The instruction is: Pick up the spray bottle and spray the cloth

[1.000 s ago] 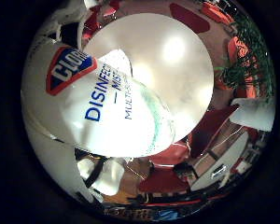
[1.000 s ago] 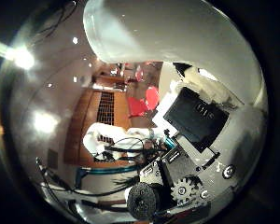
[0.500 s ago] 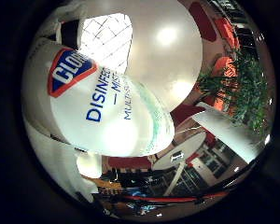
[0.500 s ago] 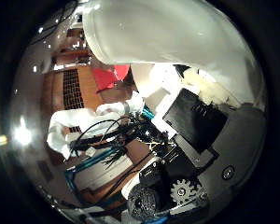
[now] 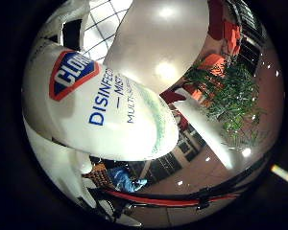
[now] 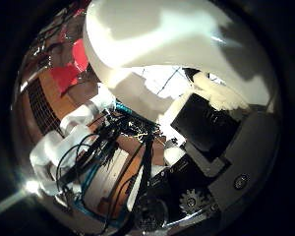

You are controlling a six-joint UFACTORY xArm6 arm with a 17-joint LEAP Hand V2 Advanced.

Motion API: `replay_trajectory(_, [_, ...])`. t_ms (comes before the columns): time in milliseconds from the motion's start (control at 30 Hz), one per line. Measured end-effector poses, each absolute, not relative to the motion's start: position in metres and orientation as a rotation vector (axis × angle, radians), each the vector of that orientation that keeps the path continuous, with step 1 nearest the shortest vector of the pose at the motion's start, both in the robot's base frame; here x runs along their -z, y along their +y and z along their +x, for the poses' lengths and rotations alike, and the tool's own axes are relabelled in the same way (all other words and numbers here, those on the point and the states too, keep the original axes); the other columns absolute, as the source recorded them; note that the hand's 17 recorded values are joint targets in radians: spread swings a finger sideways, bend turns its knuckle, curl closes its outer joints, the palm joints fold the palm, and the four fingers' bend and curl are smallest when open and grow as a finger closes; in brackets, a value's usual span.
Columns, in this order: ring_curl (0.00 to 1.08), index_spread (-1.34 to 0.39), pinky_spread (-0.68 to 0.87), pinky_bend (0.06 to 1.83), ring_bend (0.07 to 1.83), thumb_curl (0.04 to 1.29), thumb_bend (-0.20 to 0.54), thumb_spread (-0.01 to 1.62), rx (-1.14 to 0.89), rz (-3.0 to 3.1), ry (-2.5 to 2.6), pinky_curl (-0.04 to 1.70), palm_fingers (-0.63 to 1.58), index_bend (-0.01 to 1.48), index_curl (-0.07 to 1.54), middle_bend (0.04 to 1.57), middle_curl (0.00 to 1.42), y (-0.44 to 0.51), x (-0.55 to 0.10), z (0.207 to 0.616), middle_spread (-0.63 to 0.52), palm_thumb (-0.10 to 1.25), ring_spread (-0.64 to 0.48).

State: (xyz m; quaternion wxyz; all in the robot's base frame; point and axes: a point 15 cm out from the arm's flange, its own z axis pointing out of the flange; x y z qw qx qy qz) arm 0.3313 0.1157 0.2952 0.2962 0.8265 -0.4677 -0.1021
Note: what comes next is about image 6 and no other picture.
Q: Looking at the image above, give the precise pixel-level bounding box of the long teal frame bar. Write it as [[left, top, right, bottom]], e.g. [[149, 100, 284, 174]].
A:
[[72, 159, 131, 229]]

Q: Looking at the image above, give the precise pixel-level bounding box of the teal metal bar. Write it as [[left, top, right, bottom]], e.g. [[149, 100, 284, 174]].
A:
[[115, 100, 135, 116]]

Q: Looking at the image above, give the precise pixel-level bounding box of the wooden cabinet with black grille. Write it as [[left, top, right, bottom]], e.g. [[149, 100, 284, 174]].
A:
[[20, 68, 77, 139]]

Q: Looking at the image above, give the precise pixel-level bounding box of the bright lamp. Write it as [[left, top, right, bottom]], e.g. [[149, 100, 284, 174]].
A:
[[24, 179, 41, 196]]

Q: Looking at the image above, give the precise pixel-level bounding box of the round red chair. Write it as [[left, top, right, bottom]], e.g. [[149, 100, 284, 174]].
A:
[[71, 38, 90, 73]]

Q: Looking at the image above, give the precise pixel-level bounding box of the white spray bottle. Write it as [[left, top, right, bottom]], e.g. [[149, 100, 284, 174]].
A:
[[83, 0, 280, 124]]

